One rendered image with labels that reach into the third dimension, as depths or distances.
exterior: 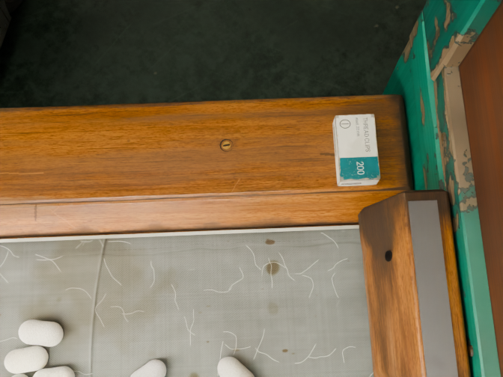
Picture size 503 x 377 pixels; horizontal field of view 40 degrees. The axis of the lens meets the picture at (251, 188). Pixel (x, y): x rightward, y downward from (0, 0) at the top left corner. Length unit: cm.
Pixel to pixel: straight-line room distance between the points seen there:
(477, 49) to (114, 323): 37
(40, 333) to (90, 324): 4
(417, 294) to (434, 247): 4
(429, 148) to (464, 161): 6
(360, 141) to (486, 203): 15
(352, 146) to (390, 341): 17
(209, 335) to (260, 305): 5
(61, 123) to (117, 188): 8
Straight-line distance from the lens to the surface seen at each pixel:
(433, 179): 58
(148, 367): 60
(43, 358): 62
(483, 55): 51
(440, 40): 56
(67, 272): 64
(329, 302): 62
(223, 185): 61
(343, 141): 61
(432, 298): 51
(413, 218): 52
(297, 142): 63
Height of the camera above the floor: 136
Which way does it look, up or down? 74 degrees down
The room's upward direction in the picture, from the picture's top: 2 degrees clockwise
